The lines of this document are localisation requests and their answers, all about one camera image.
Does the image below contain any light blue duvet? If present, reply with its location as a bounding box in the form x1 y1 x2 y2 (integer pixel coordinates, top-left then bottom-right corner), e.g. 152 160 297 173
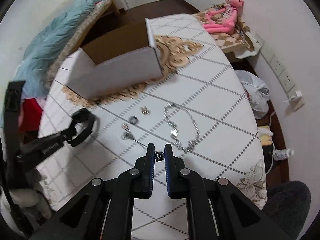
14 0 102 100

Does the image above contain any patterned white tablecloth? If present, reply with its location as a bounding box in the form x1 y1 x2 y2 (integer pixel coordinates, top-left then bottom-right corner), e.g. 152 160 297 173
37 13 268 240

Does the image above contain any white charger plug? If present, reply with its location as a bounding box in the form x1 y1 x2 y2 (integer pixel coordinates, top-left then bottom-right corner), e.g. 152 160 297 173
283 89 303 103

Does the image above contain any white power strip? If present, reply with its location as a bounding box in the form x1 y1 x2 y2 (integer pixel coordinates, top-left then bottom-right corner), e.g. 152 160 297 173
253 33 305 112

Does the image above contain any dark fuzzy chair cushion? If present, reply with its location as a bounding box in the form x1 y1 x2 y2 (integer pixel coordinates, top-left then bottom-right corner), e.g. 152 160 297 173
263 181 311 239

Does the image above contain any white plastic bag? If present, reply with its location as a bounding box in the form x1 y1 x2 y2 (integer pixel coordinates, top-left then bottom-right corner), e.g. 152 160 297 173
235 70 270 119

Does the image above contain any black smart watch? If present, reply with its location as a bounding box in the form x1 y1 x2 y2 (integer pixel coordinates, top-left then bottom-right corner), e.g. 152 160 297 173
67 108 97 147

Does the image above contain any small silver earring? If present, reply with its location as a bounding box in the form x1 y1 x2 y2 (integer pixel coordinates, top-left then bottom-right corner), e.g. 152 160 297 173
140 106 150 115

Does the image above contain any white plastic bottle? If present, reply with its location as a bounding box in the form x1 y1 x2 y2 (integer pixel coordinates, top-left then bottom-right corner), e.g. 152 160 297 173
273 148 294 161

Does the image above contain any white cardboard box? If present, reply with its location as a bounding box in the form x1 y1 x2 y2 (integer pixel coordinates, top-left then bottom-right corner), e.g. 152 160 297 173
66 18 163 100

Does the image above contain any pink panther plush toy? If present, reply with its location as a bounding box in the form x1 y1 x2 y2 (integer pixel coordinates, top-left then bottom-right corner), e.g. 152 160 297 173
202 0 245 34

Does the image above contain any red cloth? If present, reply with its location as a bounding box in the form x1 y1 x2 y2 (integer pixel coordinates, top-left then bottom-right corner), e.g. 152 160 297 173
18 98 43 133

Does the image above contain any silver chain necklace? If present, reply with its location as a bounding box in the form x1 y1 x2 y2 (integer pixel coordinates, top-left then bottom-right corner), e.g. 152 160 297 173
163 102 201 152

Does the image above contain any thin silver pendant necklace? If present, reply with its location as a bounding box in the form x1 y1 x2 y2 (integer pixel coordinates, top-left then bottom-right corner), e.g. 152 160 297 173
120 123 164 162

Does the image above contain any brown checkered cushion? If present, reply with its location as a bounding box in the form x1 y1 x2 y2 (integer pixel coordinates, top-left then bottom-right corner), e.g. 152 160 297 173
193 3 254 53

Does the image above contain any bed with checkered mattress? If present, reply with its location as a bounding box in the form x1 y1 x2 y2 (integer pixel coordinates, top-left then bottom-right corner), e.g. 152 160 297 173
45 0 119 88

